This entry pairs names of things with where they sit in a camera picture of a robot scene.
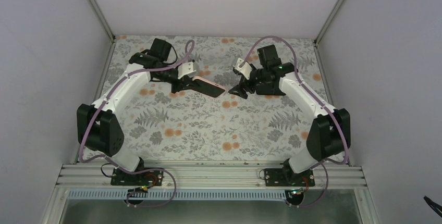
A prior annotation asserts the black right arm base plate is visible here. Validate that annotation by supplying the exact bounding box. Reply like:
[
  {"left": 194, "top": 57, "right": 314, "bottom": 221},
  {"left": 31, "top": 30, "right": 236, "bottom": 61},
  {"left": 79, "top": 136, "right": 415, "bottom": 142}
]
[{"left": 263, "top": 168, "right": 315, "bottom": 187}]

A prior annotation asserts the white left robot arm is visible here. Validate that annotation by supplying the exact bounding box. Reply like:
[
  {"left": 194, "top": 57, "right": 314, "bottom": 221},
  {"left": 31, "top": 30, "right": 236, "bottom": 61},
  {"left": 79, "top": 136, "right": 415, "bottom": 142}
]
[{"left": 77, "top": 38, "right": 197, "bottom": 185}]

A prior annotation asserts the aluminium corner frame post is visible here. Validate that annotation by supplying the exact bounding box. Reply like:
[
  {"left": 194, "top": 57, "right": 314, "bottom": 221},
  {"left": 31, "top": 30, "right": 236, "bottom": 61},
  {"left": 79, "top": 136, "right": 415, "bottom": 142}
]
[{"left": 314, "top": 0, "right": 346, "bottom": 48}]

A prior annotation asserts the black smartphone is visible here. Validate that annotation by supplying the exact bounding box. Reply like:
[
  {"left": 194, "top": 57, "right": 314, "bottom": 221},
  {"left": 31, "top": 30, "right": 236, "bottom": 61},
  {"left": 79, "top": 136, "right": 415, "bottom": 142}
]
[{"left": 190, "top": 79, "right": 226, "bottom": 98}]

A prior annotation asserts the left aluminium frame post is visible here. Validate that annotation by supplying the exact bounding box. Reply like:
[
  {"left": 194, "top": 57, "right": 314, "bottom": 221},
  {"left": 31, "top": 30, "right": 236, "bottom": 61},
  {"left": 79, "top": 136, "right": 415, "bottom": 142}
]
[{"left": 88, "top": 0, "right": 115, "bottom": 42}]

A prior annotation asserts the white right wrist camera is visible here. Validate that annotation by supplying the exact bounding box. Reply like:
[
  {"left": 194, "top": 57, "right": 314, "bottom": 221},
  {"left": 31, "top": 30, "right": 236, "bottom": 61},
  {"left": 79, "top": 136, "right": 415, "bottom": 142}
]
[{"left": 233, "top": 58, "right": 253, "bottom": 80}]

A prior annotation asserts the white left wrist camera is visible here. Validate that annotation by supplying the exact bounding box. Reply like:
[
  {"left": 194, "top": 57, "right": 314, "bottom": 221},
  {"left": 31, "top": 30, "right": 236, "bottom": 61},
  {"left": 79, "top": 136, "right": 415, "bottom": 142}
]
[{"left": 177, "top": 61, "right": 200, "bottom": 79}]

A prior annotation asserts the slotted grey cable duct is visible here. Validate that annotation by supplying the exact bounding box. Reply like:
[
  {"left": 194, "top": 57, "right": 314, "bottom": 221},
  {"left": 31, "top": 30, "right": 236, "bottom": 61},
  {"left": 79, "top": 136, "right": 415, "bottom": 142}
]
[{"left": 67, "top": 189, "right": 286, "bottom": 201}]

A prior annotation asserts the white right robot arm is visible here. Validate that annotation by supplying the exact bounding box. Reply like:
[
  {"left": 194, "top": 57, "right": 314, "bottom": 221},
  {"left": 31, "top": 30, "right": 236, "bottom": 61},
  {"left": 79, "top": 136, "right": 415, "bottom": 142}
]
[{"left": 229, "top": 45, "right": 351, "bottom": 186}]

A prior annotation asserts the aluminium rail base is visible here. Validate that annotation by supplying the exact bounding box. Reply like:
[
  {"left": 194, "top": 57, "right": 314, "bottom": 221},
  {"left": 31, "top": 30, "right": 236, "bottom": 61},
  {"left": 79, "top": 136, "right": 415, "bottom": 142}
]
[{"left": 56, "top": 161, "right": 367, "bottom": 190}]

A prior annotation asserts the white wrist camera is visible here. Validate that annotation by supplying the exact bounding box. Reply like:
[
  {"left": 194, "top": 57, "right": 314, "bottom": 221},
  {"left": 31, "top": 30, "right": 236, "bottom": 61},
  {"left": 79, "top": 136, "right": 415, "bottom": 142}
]
[
  {"left": 233, "top": 58, "right": 253, "bottom": 80},
  {"left": 177, "top": 61, "right": 200, "bottom": 79}
]

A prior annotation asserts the black object at corner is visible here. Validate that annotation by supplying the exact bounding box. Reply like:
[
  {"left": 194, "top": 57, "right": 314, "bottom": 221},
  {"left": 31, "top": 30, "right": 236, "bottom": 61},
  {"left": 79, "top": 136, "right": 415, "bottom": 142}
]
[{"left": 423, "top": 196, "right": 442, "bottom": 217}]

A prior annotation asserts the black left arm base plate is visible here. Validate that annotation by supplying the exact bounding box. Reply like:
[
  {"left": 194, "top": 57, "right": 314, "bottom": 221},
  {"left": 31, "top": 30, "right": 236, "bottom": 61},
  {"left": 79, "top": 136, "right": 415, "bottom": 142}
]
[{"left": 110, "top": 169, "right": 164, "bottom": 187}]

